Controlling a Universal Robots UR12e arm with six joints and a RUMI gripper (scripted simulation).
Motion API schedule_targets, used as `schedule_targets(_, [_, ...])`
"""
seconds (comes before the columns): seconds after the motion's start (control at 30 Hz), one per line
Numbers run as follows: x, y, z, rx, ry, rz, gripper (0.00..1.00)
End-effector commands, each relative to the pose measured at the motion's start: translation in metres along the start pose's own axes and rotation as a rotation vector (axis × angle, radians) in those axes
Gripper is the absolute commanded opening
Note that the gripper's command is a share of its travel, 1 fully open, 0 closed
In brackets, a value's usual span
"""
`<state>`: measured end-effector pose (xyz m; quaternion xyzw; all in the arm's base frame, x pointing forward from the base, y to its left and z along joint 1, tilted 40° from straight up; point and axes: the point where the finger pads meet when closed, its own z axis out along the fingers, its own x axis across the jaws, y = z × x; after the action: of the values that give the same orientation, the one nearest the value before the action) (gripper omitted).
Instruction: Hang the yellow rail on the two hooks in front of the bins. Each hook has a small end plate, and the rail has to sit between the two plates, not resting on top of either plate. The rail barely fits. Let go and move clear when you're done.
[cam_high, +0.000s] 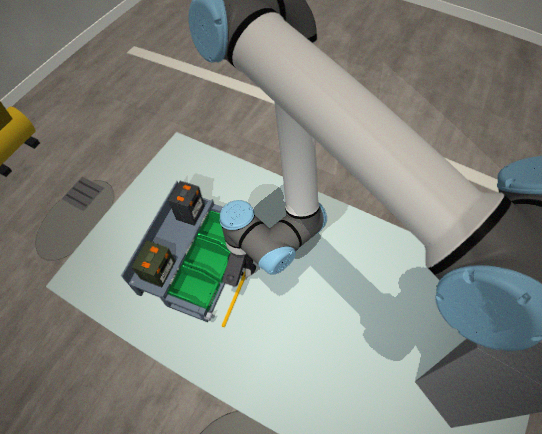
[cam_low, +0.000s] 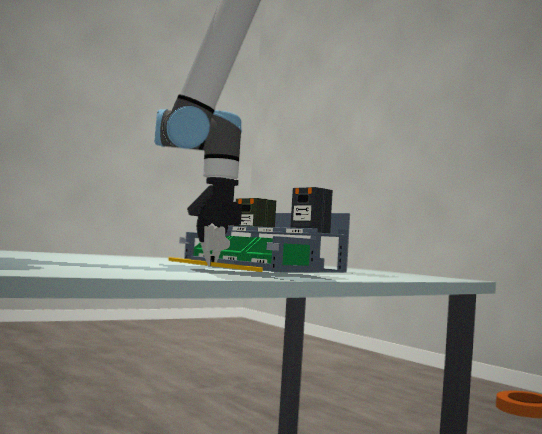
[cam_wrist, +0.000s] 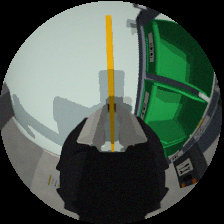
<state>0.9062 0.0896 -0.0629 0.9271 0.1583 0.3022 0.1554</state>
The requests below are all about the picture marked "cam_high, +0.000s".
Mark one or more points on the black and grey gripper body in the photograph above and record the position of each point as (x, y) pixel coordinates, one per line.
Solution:
(248, 262)

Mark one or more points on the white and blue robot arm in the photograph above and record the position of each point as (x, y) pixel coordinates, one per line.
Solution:
(491, 284)

